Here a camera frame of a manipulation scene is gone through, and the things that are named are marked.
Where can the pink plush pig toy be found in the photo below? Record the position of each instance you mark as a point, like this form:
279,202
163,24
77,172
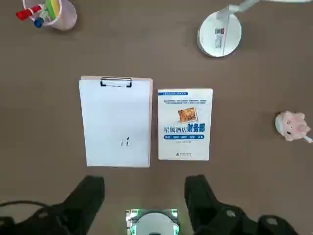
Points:
292,124

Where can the red capped marker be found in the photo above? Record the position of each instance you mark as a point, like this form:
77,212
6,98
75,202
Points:
24,13

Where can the blue capped marker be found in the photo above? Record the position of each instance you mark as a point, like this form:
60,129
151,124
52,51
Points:
38,23

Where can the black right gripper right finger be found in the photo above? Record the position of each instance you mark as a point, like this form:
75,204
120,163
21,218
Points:
200,203

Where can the white foldable desk lamp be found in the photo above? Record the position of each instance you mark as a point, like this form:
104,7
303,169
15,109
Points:
212,34

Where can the white book with blue print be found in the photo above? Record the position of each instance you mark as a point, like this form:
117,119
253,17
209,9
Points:
184,137

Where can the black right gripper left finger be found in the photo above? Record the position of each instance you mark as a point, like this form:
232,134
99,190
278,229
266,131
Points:
80,203

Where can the clipboard with white paper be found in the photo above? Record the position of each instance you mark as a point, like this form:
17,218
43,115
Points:
115,122

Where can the clear plastic cup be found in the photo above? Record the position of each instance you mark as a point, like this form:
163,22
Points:
66,17

